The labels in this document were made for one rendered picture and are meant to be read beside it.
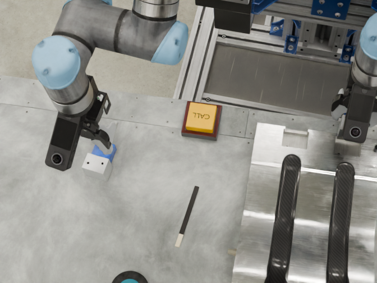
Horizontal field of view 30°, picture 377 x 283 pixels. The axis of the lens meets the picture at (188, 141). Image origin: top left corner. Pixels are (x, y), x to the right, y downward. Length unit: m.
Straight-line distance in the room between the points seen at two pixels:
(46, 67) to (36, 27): 1.61
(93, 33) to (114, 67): 1.40
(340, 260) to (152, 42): 0.55
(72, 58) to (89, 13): 0.10
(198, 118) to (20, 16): 1.37
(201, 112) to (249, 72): 0.77
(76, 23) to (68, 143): 0.24
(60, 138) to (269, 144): 0.44
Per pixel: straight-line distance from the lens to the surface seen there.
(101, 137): 1.34
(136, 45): 1.17
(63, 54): 1.14
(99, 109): 1.33
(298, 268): 1.35
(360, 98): 1.40
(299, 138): 1.50
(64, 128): 1.30
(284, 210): 1.43
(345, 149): 1.51
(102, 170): 1.51
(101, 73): 2.59
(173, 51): 1.15
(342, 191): 1.45
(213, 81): 2.29
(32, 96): 1.68
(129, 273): 1.46
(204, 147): 1.56
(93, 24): 1.19
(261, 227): 1.41
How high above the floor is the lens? 2.24
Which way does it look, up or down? 67 degrees down
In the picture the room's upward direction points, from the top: 9 degrees counter-clockwise
